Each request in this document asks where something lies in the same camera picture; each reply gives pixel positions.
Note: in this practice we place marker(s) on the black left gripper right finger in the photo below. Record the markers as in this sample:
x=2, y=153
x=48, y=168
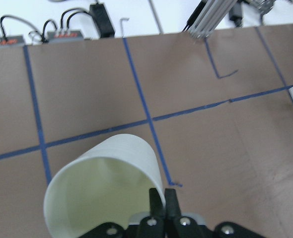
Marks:
x=176, y=224

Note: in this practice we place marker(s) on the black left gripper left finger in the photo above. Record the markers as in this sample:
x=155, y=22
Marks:
x=152, y=225

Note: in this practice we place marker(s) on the cream white cup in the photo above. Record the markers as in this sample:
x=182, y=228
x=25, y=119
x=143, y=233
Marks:
x=108, y=183

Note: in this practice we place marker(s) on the black power adapter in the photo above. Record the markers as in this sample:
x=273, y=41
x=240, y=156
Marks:
x=101, y=20

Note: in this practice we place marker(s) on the aluminium frame post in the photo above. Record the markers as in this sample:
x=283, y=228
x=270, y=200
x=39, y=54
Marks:
x=206, y=17

